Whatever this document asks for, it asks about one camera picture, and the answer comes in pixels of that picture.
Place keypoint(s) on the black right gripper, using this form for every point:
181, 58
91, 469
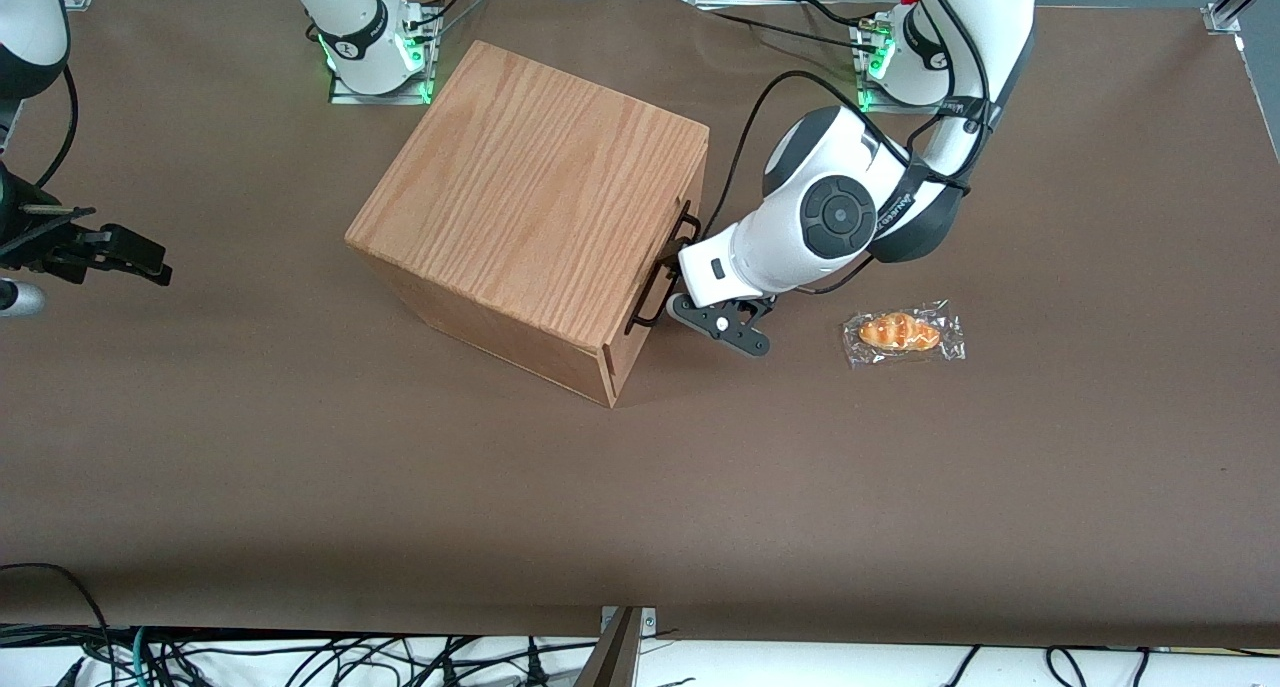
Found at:
30, 235

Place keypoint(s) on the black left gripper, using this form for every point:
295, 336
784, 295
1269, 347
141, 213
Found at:
671, 261

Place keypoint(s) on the light wooden drawer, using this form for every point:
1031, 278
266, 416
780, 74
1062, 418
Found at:
690, 182

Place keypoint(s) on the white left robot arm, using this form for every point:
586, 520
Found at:
780, 247

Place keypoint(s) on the wooden drawer cabinet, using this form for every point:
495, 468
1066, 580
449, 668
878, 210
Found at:
530, 187

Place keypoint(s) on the bread in clear wrapper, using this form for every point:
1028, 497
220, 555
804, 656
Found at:
898, 332

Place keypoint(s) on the brown table cover sheet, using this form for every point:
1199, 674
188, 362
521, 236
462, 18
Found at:
300, 467

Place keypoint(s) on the metal support beam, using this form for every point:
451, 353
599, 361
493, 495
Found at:
620, 657

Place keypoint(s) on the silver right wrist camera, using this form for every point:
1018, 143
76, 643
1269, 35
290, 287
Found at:
18, 299

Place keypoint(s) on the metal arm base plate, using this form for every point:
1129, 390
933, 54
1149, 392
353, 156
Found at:
380, 98
910, 108

